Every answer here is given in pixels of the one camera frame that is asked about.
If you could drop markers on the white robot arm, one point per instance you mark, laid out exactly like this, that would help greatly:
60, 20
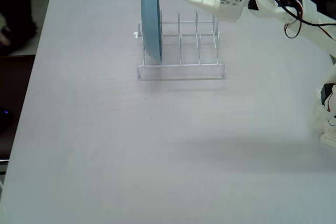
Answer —
323, 32

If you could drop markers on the blue plate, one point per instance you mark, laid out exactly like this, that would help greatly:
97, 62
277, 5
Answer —
151, 19

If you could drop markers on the brown wooden desk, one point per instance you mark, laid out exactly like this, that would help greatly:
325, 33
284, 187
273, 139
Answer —
13, 90

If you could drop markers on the black computer mouse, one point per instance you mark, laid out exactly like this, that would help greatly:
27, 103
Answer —
5, 119

